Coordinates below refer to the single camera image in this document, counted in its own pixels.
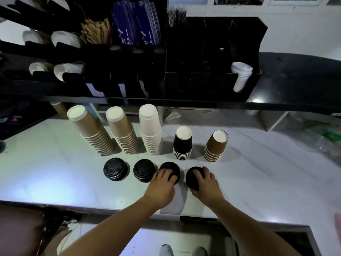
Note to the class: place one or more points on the bundle of blue packets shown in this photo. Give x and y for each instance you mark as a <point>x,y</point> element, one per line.
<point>135,22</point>

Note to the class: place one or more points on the bundle of brown stir sticks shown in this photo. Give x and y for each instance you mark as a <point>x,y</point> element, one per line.
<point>96,31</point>

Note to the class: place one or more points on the stack of white paper cups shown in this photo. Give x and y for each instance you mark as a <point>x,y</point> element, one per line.
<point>151,130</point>

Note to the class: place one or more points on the white paper scrap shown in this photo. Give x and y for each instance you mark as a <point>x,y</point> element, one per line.
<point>173,116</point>

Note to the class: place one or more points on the black cup and lid organizer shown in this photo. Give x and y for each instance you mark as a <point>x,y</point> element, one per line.
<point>96,61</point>

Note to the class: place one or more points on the person's left hand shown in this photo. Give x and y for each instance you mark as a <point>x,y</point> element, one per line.
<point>159,190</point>

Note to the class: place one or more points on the person's left forearm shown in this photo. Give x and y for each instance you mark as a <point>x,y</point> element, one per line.
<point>114,229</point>

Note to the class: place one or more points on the person's right forearm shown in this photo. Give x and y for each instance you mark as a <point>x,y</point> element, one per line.
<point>247,229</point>

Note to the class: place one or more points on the person's right thumb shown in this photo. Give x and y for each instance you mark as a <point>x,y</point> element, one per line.
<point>195,191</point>

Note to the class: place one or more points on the person's right shoe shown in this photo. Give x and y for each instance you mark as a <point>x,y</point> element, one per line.
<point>199,251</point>

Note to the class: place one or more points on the black counter shelf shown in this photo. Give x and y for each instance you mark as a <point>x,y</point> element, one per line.
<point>293,82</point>

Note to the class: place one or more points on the black compartment organizer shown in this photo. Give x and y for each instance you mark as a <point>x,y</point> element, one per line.
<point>207,50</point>

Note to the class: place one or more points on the black plastic cup lid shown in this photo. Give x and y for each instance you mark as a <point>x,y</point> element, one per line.
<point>174,168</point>
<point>115,170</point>
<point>191,178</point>
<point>143,170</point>

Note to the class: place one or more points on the bundle of wrapped black straws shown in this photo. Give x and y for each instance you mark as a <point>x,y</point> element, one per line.
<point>175,15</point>

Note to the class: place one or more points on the clear plastic bag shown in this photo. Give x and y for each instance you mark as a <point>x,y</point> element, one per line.
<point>317,133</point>

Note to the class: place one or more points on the stack of black paper cups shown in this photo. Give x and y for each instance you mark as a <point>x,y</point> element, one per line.
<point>182,143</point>

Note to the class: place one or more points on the short stack of brown cups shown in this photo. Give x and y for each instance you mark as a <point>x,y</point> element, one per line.
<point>215,146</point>

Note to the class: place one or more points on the stack of white plastic cups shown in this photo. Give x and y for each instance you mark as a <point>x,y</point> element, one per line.
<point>241,74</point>

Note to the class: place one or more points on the person's right hand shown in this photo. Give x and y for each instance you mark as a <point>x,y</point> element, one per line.
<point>209,187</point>

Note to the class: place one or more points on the stack of white lids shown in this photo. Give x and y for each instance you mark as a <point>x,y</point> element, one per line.
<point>65,38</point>
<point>40,67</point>
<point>33,36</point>
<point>59,3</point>
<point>68,70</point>

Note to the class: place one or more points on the person's left shoe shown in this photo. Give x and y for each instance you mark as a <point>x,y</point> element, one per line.
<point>166,250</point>

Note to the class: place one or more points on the person's left thumb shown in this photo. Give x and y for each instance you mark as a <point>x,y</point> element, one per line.
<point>174,180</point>

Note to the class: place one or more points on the tall stack of tan cups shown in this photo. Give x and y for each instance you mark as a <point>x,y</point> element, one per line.
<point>122,131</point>
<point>92,131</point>

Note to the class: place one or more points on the person's shoe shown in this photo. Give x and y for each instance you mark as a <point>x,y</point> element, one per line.
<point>166,250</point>
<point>199,251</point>

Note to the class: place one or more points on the single brown paper cup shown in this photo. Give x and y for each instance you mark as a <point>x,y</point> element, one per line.
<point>60,109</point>

